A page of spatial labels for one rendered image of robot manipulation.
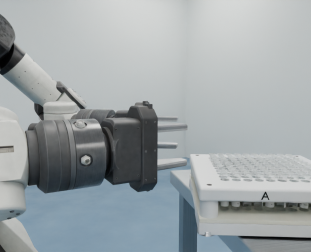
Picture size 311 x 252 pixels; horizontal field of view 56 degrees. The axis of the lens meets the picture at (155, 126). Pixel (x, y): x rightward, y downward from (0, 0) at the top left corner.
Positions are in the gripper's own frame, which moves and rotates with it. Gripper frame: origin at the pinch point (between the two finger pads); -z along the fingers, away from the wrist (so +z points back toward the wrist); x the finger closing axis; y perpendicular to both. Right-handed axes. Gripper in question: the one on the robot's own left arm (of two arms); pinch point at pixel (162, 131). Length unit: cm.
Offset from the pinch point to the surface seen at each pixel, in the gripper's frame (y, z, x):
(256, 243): 17.7, -16.5, 12.7
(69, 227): -147, 102, 100
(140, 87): -363, 100, -18
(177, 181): -12.2, -1.5, 13.9
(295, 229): 15.4, -22.0, 11.3
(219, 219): 16.8, -11.5, 10.2
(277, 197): 15.7, -19.3, 6.7
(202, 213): 16.6, -9.0, 9.6
